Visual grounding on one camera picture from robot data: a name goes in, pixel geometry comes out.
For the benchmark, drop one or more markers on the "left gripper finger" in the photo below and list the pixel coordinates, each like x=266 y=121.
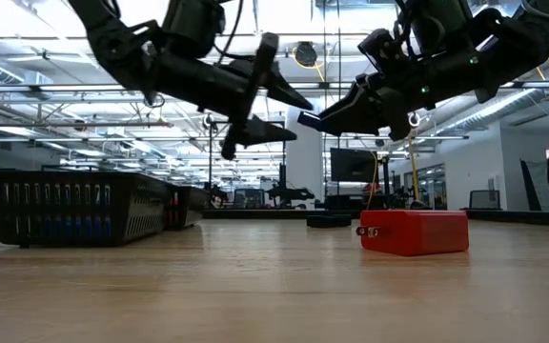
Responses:
x=281 y=90
x=265 y=133

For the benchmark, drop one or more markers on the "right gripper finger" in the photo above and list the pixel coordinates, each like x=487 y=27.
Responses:
x=360 y=128
x=360 y=107

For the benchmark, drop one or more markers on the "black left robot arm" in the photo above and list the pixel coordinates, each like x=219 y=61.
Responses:
x=112 y=43

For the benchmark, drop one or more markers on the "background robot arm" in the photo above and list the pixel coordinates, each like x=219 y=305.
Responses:
x=289 y=193

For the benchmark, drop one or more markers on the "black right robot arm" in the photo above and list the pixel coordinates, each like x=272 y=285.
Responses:
x=517 y=43

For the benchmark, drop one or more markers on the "black monitor on stand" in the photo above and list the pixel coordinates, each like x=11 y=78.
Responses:
x=353 y=164

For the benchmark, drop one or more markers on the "grey mesh chair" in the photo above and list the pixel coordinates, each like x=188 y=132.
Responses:
x=484 y=200
x=248 y=197

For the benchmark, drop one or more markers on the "black plastic mesh basket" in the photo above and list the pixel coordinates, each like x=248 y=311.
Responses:
x=186 y=207
x=74 y=209

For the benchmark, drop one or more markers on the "leaning white board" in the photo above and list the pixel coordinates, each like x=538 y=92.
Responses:
x=536 y=186

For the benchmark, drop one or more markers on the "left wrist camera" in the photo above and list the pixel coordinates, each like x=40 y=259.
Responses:
x=193 y=24

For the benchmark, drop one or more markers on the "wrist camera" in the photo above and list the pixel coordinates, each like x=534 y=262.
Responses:
x=193 y=24
x=379 y=50

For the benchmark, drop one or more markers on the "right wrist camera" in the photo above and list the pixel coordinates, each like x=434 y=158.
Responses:
x=379 y=50

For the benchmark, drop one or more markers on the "silver ceiling duct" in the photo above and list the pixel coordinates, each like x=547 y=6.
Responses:
x=494 y=109

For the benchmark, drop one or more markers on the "red wall charger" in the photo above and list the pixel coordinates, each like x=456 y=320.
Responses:
x=417 y=233

